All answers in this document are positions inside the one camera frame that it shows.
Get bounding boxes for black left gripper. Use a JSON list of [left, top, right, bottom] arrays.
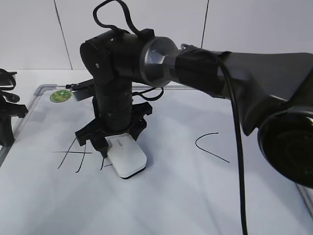
[[0, 95, 28, 146]]

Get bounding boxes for white board with grey frame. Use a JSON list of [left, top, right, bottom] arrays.
[[0, 83, 313, 235]]

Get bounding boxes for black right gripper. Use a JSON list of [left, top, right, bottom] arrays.
[[75, 97, 153, 158]]

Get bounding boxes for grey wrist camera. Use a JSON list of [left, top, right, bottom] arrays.
[[70, 79, 95, 101]]

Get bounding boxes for green round magnet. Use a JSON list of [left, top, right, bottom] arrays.
[[50, 90, 72, 103]]

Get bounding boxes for white board eraser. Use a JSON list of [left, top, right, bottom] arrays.
[[106, 133, 147, 179]]

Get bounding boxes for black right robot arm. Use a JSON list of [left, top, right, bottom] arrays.
[[75, 30, 313, 188]]

